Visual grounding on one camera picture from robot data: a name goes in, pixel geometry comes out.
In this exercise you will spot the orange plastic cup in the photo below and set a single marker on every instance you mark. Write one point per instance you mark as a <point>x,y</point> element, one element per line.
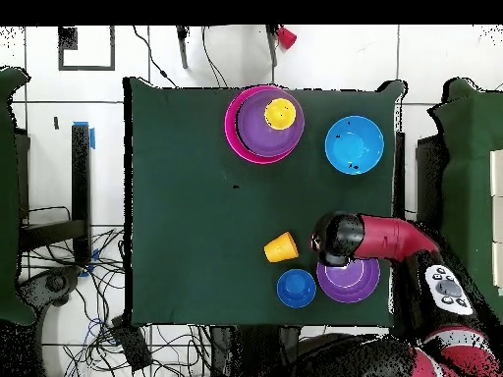
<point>281,248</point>

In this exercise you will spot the purple plastic bowl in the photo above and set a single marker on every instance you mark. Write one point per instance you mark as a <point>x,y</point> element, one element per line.
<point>255,133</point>
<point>349,282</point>

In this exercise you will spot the pink plastic bowl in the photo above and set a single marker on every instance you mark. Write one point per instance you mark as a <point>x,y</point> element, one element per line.
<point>232,133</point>

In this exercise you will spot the yellow plastic cup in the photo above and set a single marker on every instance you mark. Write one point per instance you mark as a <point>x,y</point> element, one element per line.
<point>279,114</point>

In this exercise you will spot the light blue plastic bowl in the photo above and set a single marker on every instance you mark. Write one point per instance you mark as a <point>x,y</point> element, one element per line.
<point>354,145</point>

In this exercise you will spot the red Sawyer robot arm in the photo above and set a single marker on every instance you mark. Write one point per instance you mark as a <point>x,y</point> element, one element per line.
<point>393,239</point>

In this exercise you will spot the dark green table cloth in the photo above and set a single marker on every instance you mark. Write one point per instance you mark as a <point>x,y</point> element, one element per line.
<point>177,235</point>

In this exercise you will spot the small dark blue bowl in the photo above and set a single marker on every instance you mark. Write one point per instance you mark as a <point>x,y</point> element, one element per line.
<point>296,288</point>

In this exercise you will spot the grey tripod leg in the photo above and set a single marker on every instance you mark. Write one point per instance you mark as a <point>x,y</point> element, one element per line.
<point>272,43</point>
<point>182,47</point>

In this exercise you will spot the blue tape strip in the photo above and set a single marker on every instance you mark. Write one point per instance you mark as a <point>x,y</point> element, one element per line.
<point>92,139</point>

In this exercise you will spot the red plastic cup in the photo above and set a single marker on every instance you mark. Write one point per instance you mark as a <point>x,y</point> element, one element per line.
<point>287,38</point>

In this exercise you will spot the black power strip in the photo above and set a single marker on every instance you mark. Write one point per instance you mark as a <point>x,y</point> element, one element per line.
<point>131,345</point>

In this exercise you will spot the black office chair base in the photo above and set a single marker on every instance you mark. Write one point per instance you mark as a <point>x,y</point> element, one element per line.
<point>55,282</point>

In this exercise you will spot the green cloth side table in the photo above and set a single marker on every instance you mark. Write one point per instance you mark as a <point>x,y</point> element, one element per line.
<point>467,176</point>
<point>8,196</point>

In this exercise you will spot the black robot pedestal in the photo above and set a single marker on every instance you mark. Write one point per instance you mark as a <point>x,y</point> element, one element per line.
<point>255,353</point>

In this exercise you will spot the black table frame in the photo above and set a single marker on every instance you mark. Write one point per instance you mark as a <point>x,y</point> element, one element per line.
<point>81,176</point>

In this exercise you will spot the black square floor frame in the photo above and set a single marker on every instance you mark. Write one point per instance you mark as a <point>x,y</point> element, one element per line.
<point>67,39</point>

